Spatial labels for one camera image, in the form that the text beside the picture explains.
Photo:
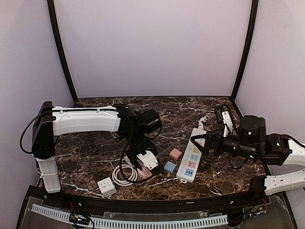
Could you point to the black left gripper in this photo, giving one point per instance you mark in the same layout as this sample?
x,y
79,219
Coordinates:
x,y
137,161

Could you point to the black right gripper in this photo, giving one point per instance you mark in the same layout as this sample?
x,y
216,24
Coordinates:
x,y
213,141

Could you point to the pink plug adapter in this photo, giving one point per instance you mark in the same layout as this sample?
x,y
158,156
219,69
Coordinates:
x,y
176,154

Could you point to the pink cube socket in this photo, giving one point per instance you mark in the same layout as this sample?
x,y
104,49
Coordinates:
x,y
144,172

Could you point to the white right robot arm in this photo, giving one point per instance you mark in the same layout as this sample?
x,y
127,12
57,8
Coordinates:
x,y
279,150

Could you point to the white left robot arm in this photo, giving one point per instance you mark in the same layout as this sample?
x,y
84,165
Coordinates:
x,y
53,121

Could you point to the blue plug adapter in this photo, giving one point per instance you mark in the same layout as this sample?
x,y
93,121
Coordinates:
x,y
170,167

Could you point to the white multicolour power strip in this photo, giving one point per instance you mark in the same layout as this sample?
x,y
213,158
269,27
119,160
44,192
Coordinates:
x,y
189,164

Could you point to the white cube socket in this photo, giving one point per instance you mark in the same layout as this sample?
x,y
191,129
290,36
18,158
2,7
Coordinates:
x,y
106,187

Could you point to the small circuit board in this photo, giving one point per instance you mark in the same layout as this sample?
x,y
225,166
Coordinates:
x,y
78,219

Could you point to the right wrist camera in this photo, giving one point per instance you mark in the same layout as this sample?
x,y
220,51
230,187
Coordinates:
x,y
224,116

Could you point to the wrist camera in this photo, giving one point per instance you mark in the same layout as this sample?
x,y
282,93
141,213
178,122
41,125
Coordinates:
x,y
149,160
224,116

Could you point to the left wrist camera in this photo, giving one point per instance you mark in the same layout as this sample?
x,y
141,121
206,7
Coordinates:
x,y
149,160

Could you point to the left black frame post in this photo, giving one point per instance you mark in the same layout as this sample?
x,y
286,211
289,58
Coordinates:
x,y
60,49

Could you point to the black frame post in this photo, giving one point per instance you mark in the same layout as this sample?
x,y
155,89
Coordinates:
x,y
246,49
60,49

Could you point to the black front table rail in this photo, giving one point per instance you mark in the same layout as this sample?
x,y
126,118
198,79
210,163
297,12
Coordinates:
x,y
227,203

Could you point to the grey slotted cable duct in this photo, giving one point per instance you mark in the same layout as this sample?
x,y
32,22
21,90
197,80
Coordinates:
x,y
110,220

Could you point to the right black frame post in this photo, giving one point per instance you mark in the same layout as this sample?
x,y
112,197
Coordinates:
x,y
246,49

